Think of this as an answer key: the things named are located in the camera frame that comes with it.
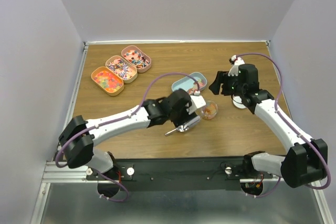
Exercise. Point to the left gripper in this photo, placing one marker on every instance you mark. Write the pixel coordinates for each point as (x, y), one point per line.
(185, 117)

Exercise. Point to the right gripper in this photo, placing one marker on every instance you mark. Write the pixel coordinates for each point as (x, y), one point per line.
(221, 77)

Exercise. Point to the metal scoop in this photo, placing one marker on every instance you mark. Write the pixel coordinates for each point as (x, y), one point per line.
(186, 126)

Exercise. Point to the clear plastic cup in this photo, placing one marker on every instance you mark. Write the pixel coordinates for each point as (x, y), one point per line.
(209, 111)

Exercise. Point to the grey candy tray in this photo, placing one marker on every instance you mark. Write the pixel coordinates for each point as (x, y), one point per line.
(190, 85)

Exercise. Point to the orange candy tray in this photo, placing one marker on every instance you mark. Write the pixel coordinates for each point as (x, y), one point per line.
(108, 81)

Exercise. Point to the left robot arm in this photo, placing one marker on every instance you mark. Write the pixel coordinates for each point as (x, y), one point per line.
(80, 137)

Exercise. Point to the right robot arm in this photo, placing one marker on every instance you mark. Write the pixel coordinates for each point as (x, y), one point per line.
(306, 158)

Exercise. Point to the white round lid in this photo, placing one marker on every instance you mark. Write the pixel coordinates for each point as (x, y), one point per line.
(237, 102)

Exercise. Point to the pink candy tray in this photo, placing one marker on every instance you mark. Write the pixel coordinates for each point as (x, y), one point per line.
(136, 57)

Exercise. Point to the beige candy tray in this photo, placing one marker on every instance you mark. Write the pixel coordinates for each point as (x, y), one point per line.
(122, 68)

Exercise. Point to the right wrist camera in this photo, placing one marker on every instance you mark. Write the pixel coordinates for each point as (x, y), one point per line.
(235, 61)

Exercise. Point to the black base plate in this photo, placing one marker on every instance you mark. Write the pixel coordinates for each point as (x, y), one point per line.
(182, 174)

